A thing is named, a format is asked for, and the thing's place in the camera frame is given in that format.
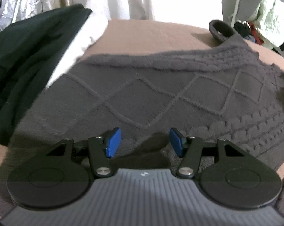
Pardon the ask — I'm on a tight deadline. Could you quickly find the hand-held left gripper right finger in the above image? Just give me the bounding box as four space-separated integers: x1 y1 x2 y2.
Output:
169 127 245 178

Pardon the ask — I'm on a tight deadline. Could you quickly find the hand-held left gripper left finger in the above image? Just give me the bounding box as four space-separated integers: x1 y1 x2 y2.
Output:
46 127 122 178

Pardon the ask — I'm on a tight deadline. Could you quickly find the grey cable-knit sweater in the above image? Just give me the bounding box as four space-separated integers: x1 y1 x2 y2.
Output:
0 20 284 219

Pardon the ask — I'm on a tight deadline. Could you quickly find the pile of dark clothes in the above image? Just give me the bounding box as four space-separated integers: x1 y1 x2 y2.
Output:
234 21 265 45

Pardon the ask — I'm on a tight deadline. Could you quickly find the white folded garment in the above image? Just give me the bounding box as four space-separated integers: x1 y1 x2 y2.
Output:
45 13 109 90

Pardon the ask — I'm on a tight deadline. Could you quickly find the dark green garment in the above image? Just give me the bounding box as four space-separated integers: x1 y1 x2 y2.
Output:
0 4 93 146

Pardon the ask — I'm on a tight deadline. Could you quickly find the pale green garment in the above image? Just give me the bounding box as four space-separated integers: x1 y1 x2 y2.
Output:
251 0 284 50

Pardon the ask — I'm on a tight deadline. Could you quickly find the silver crinkled curtain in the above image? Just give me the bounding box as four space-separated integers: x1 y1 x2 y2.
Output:
0 0 62 38

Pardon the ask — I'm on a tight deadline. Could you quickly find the white cord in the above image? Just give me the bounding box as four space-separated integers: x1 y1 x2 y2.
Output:
229 0 243 26

